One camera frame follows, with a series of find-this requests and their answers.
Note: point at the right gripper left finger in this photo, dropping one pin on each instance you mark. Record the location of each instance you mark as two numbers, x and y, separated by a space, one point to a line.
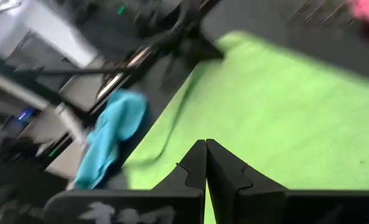
171 202

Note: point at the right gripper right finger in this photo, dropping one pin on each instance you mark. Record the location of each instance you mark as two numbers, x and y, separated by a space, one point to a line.
265 205

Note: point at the blue microfiber towel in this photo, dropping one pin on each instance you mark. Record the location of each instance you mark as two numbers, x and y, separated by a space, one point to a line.
109 137

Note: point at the green microfiber towel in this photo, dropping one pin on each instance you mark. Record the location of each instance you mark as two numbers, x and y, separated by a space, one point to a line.
280 109

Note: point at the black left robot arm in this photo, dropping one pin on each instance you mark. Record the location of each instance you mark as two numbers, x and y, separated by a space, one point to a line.
134 28

